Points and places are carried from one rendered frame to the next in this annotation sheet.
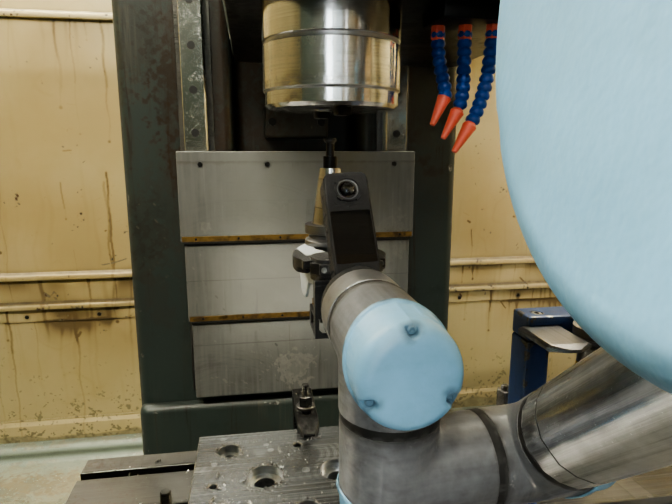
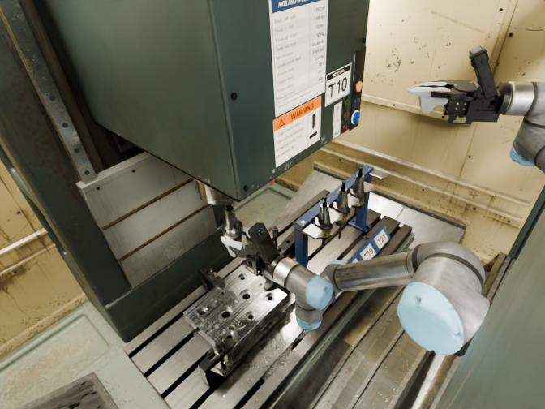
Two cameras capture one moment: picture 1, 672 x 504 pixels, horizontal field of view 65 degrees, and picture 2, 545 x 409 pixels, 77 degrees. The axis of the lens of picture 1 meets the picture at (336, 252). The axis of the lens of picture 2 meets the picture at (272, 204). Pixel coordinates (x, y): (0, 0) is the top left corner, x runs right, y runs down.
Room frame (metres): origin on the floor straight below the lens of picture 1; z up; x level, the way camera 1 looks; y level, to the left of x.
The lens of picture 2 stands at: (-0.05, 0.36, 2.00)
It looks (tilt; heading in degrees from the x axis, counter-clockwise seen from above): 38 degrees down; 324
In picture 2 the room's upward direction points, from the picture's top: 4 degrees counter-clockwise
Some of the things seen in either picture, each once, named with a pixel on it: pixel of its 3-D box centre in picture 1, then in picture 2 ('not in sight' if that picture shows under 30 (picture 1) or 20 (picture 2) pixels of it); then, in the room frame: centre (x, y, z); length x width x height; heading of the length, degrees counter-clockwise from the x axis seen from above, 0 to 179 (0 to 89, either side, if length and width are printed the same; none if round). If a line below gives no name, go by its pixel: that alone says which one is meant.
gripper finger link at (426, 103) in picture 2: not in sight; (426, 101); (0.35, -0.41, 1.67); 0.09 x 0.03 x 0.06; 39
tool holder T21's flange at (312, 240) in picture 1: (330, 233); (232, 229); (0.64, 0.01, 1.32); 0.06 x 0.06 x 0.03
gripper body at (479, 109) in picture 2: not in sight; (474, 101); (0.28, -0.48, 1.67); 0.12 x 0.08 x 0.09; 39
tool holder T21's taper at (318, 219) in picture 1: (330, 195); (230, 217); (0.64, 0.01, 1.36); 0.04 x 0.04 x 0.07
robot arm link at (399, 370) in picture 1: (390, 352); (309, 287); (0.36, -0.04, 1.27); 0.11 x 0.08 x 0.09; 9
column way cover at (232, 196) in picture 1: (300, 275); (163, 211); (1.08, 0.08, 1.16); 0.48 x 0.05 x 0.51; 99
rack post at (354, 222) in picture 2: not in sight; (363, 200); (0.68, -0.67, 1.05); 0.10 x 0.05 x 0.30; 9
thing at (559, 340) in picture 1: (557, 339); (314, 231); (0.55, -0.24, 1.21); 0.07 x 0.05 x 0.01; 9
